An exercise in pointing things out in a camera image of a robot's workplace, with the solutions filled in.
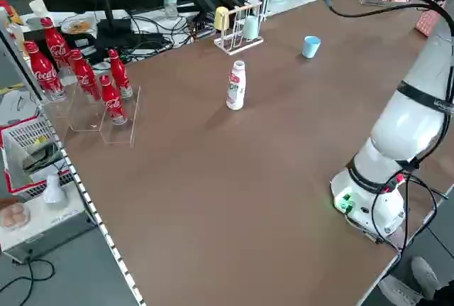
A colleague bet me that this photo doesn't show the white juice bottle red label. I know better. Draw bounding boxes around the white juice bottle red label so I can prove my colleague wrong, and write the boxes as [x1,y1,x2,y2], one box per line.
[226,60,247,111]

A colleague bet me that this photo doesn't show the blue ceramic cup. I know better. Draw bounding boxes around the blue ceramic cup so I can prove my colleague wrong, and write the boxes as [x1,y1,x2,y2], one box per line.
[301,35,322,60]

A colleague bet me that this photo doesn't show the mint green cup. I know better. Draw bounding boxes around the mint green cup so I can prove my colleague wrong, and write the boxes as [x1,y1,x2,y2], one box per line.
[242,15,259,40]

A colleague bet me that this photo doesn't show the clear acrylic bottle shelf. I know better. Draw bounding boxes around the clear acrylic bottle shelf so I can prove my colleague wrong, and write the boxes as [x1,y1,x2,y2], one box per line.
[35,77,143,149]

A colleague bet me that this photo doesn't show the pale yellow cup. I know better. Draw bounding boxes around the pale yellow cup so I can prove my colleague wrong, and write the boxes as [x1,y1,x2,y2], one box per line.
[214,6,230,31]

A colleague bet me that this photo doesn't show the red Coca-Cola bottle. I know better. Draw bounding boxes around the red Coca-Cola bottle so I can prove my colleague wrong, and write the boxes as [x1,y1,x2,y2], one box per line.
[99,75,128,126]
[107,48,133,100]
[68,49,102,104]
[40,16,72,72]
[23,40,67,103]

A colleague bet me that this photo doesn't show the clear bottle mint lid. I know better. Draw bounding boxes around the clear bottle mint lid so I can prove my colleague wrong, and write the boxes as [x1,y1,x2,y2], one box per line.
[162,0,178,20]

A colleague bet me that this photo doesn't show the white paper cup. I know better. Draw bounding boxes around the white paper cup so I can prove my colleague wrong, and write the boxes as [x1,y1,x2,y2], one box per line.
[28,0,49,18]

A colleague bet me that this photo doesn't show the wooden rack rod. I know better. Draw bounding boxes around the wooden rack rod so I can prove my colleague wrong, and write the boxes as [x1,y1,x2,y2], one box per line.
[228,0,263,13]

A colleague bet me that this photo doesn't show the black monitor stand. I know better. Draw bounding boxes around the black monitor stand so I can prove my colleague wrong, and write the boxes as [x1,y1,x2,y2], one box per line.
[94,0,133,38]

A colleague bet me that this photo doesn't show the white bulb-shaped object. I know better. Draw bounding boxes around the white bulb-shaped object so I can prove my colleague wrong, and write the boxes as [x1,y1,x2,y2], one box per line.
[41,174,70,210]

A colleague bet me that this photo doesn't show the plate with snacks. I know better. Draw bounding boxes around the plate with snacks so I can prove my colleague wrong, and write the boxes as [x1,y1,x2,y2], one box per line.
[60,14,97,35]

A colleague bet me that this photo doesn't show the grey white equipment case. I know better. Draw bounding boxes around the grey white equipment case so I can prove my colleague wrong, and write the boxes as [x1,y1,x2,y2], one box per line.
[0,181,97,263]

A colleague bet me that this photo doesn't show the pink plastic basket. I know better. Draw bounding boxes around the pink plastic basket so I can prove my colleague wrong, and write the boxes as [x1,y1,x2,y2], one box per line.
[414,10,444,39]

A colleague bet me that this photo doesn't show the clear container with pastries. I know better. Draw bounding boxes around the clear container with pastries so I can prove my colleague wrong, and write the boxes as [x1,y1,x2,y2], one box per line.
[0,202,32,233]

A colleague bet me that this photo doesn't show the person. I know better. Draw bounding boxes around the person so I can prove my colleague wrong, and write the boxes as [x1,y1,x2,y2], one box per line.
[377,256,454,306]

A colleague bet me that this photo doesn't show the white wire cup rack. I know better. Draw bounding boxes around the white wire cup rack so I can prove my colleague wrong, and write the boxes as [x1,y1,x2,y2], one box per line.
[214,0,265,55]

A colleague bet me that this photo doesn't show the tangled black desk cables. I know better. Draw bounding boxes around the tangled black desk cables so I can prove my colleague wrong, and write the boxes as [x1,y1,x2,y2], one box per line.
[116,11,199,62]

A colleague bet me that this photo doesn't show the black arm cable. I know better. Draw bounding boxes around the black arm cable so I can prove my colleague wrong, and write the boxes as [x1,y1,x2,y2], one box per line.
[308,0,454,186]

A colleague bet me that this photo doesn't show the white wire basket red rim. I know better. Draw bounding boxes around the white wire basket red rim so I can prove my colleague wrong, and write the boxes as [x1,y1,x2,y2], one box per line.
[0,116,77,200]

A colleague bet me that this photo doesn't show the black foot cable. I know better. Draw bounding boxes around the black foot cable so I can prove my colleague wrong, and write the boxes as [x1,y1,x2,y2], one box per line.
[368,174,448,251]

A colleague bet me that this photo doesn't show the black floor cable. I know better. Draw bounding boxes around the black floor cable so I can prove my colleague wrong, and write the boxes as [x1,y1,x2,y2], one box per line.
[0,248,57,295]

